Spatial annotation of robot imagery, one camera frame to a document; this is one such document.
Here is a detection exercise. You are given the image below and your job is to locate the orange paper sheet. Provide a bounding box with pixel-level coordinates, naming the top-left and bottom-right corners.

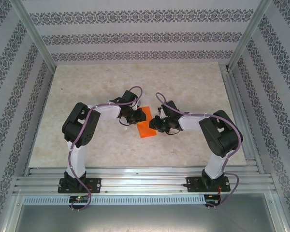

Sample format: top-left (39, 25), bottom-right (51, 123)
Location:
top-left (136, 105), bottom-right (158, 139)

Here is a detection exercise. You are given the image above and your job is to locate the grey metal sheet panel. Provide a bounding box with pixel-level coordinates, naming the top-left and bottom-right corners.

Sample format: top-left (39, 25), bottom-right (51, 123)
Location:
top-left (4, 193), bottom-right (290, 232)

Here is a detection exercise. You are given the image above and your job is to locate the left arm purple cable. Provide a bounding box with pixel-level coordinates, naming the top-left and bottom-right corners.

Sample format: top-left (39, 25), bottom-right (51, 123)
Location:
top-left (69, 86), bottom-right (144, 213)

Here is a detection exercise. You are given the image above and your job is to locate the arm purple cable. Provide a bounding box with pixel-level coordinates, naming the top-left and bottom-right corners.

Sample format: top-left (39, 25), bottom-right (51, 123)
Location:
top-left (155, 91), bottom-right (242, 209)
top-left (69, 86), bottom-right (144, 213)

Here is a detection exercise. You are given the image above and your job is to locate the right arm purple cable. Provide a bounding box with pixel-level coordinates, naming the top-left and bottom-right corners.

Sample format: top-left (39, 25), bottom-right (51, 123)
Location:
top-left (155, 91), bottom-right (242, 209)

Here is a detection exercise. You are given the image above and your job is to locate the long aluminium mounting rail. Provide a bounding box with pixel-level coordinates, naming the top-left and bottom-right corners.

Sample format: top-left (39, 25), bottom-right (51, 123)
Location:
top-left (13, 165), bottom-right (278, 194)

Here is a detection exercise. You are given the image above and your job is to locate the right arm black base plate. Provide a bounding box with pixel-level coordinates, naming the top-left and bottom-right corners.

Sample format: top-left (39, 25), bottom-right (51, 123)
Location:
top-left (186, 176), bottom-right (231, 193)

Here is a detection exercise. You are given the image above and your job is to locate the aluminium side rail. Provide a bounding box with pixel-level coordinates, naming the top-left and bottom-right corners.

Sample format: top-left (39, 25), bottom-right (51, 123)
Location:
top-left (218, 63), bottom-right (265, 174)

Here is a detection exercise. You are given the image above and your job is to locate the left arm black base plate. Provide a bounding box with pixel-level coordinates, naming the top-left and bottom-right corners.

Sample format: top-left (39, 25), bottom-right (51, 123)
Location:
top-left (57, 177), bottom-right (102, 194)

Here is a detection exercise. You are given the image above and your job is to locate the slotted grey cable duct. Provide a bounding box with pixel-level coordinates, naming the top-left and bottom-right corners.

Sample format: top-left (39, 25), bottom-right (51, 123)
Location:
top-left (22, 194), bottom-right (206, 206)

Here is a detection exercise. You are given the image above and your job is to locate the aluminium frame post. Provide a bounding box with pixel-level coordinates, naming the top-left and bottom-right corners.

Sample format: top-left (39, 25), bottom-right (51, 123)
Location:
top-left (9, 0), bottom-right (57, 73)
top-left (227, 0), bottom-right (273, 73)

